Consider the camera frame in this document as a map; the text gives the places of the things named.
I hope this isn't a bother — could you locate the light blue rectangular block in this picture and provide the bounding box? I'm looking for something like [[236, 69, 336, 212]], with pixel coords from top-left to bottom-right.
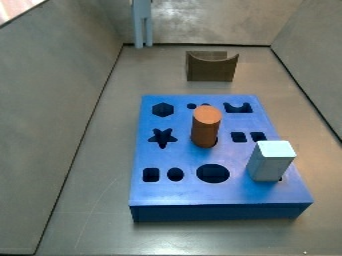
[[245, 140, 296, 182]]

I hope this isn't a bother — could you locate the light blue two-pronged peg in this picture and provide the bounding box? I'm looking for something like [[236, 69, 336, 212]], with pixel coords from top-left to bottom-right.
[[130, 0, 152, 48]]

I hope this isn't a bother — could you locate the blue shape-sorting board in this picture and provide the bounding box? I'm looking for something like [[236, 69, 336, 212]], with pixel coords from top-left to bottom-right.
[[128, 95, 312, 222]]

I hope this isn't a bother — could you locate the orange cylinder peg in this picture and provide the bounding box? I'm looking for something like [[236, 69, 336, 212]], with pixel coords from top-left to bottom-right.
[[191, 105, 221, 148]]

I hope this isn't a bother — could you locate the dark olive curved block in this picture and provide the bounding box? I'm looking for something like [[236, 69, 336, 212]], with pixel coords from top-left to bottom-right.
[[185, 51, 239, 82]]

